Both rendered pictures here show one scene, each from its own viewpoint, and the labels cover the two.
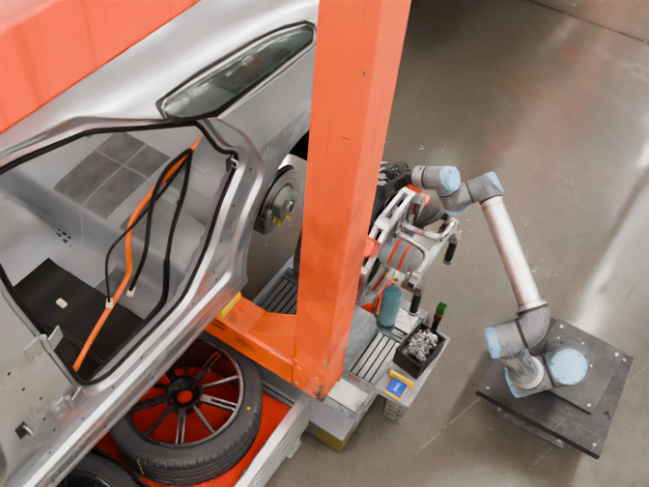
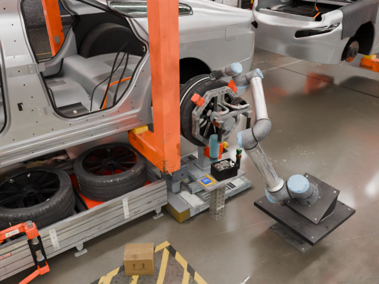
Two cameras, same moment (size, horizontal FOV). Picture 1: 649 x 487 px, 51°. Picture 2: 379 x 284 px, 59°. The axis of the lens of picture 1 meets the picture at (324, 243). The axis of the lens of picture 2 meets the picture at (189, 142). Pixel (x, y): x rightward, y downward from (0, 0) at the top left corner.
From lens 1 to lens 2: 1.74 m
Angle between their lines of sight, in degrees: 28
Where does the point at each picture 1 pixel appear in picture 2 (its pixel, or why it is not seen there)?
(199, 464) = (100, 182)
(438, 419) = (237, 224)
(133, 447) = (78, 171)
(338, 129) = not seen: outside the picture
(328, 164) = (151, 8)
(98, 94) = not seen: outside the picture
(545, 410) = (289, 217)
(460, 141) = (301, 131)
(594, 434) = (314, 233)
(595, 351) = (323, 189)
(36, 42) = not seen: outside the picture
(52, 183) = (92, 76)
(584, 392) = (314, 212)
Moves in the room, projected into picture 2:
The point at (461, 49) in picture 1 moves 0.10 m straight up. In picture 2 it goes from (317, 103) to (318, 97)
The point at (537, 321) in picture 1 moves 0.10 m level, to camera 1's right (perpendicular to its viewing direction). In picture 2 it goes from (260, 124) to (274, 127)
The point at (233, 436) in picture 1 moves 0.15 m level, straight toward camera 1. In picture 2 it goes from (119, 177) to (112, 187)
